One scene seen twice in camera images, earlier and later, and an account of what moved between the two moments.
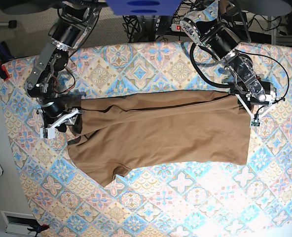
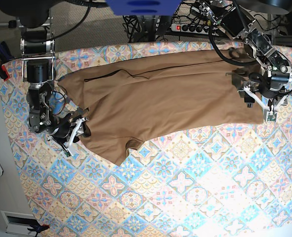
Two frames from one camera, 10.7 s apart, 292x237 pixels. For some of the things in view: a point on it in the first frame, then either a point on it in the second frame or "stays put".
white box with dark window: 18,223 stays put
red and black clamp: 1,69 stays put
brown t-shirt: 114,133 -> 127,100
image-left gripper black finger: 77,127 -> 87,132
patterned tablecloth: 263,198 stays put
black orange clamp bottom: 38,229 stays put
